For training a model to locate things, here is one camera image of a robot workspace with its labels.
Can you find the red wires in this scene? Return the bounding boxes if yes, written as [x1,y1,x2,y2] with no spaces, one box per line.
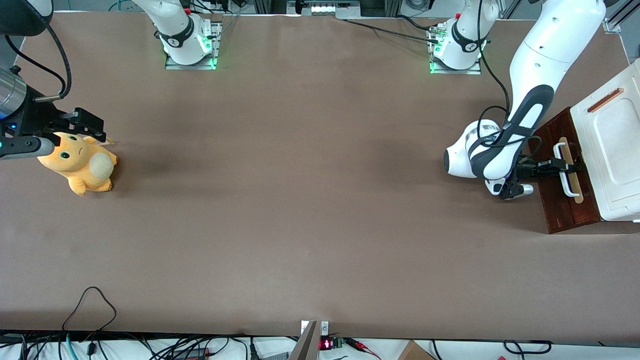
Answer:
[344,338,382,359]

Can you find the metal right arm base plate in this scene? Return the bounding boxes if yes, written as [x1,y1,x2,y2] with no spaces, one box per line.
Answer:
[164,21,224,71]

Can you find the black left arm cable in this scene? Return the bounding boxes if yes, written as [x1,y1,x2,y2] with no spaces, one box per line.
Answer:
[475,0,543,161]

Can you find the aluminium extrusion frame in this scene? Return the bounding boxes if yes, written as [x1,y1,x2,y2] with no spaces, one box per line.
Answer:
[602,0,640,35]

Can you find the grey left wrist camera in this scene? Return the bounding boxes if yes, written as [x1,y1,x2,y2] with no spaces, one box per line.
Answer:
[498,181,535,201]

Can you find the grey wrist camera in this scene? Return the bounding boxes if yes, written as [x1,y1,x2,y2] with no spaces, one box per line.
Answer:
[498,181,535,201]
[0,136,56,161]

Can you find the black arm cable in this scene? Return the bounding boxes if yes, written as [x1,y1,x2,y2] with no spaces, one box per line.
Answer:
[4,22,73,103]
[475,0,543,161]

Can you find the black looped thin cable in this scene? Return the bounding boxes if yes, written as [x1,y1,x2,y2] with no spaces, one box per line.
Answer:
[61,286,118,334]

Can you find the white cabinet box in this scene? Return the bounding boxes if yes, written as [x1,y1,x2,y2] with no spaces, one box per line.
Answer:
[569,60,640,223]

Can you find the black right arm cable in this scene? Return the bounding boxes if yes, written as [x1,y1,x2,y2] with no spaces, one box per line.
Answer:
[4,22,73,103]

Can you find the white LED light bar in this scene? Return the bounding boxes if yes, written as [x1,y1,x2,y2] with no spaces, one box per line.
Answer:
[295,0,362,17]

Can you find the brown cardboard box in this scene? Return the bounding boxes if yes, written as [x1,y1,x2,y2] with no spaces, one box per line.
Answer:
[397,340,437,360]

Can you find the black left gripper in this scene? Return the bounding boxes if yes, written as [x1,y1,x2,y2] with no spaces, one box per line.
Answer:
[512,154,584,182]

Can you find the orange plush toy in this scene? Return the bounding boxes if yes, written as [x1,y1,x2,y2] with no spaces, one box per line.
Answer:
[37,131,119,197]

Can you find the light wooden drawer strip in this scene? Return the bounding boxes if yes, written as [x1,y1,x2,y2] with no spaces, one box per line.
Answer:
[558,136,585,204]

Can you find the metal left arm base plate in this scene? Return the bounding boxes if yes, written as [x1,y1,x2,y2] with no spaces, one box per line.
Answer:
[428,24,483,76]

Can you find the black power adapter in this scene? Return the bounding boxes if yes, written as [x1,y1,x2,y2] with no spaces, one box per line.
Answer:
[171,347,212,360]

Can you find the long black table cable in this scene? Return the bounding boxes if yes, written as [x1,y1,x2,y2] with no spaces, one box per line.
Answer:
[344,18,442,43]

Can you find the short black table cable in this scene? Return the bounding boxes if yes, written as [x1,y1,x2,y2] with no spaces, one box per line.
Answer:
[396,14,441,34]

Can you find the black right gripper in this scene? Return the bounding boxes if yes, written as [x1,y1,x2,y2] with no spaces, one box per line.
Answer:
[19,88,108,144]

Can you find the black flat loop cable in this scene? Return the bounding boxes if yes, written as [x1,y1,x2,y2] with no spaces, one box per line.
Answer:
[502,339,554,355]

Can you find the white drawer handle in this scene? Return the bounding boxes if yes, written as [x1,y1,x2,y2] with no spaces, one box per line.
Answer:
[553,142,577,197]

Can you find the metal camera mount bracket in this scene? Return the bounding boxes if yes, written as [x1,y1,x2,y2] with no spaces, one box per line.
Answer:
[287,320,331,360]

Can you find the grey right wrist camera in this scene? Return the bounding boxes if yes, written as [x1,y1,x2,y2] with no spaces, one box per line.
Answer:
[0,136,56,161]

